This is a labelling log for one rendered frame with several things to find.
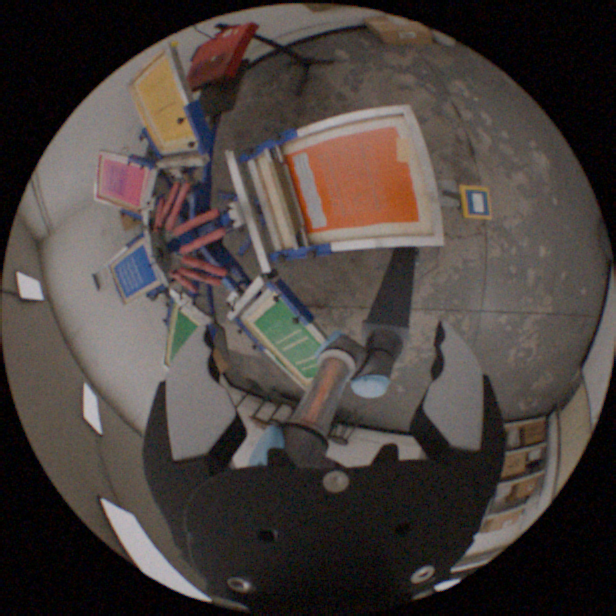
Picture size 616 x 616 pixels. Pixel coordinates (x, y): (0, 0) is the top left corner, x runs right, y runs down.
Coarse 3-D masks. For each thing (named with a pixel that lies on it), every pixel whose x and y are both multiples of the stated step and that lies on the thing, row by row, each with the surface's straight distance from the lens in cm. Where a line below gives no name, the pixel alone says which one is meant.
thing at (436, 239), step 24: (336, 120) 92; (360, 120) 92; (408, 120) 88; (264, 192) 107; (432, 192) 83; (432, 216) 84; (336, 240) 96; (360, 240) 89; (384, 240) 87; (408, 240) 86; (432, 240) 86
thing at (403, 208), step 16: (384, 176) 87; (400, 176) 87; (320, 192) 95; (400, 192) 87; (304, 208) 99; (400, 208) 87; (416, 208) 87; (304, 224) 101; (336, 224) 94; (352, 224) 92; (368, 224) 90
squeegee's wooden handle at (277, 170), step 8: (272, 160) 95; (272, 168) 94; (280, 168) 97; (272, 176) 94; (280, 176) 94; (280, 184) 93; (288, 184) 97; (280, 192) 92; (288, 192) 95; (280, 200) 93; (288, 200) 94; (288, 208) 92; (288, 216) 92; (296, 216) 96; (288, 224) 93; (296, 224) 94; (296, 232) 93
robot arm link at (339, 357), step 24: (336, 336) 65; (336, 360) 59; (360, 360) 66; (312, 384) 52; (336, 384) 53; (312, 408) 45; (264, 432) 44; (288, 432) 40; (312, 432) 40; (264, 456) 36; (312, 456) 39
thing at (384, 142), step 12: (360, 132) 92; (372, 132) 91; (384, 132) 90; (396, 132) 90; (324, 144) 95; (336, 144) 93; (348, 144) 92; (372, 144) 90; (384, 144) 89; (396, 144) 88; (288, 156) 103; (312, 156) 97; (384, 156) 88; (396, 156) 88; (288, 168) 102; (312, 168) 96; (384, 168) 88; (396, 168) 87; (408, 168) 87
